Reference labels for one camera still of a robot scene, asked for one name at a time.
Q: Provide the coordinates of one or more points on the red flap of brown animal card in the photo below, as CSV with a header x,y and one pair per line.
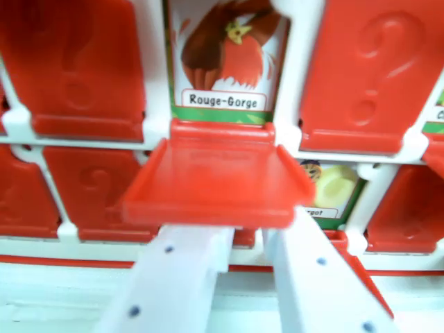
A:
x,y
243,239

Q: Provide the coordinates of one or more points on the escargot picture card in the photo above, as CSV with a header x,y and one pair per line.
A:
x,y
334,187

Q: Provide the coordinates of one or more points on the red flap of Rouge-Gorge card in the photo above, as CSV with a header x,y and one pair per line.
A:
x,y
215,180

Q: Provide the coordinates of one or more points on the red and white game board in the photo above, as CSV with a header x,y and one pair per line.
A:
x,y
295,69

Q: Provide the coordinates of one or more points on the Rouge-Gorge picture card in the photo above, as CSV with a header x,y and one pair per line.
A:
x,y
225,62

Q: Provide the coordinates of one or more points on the red flap of escargot card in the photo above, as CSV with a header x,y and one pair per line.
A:
x,y
364,277

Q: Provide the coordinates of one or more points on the red question mark flap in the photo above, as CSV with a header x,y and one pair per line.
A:
x,y
24,194
90,194
79,69
367,76
406,211

